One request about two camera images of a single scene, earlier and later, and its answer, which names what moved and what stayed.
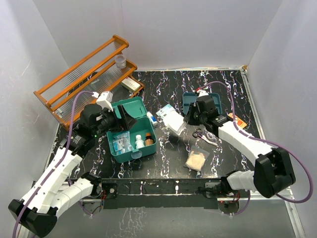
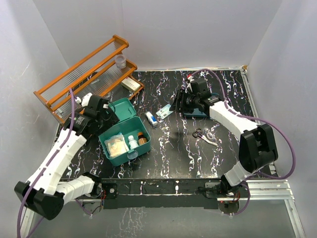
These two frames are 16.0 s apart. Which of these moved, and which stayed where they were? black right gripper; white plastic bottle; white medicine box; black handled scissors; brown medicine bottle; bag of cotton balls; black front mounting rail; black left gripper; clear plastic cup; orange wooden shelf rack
Moved: bag of cotton balls; black left gripper; white plastic bottle; black right gripper; brown medicine bottle
Stayed: black handled scissors; white medicine box; clear plastic cup; black front mounting rail; orange wooden shelf rack
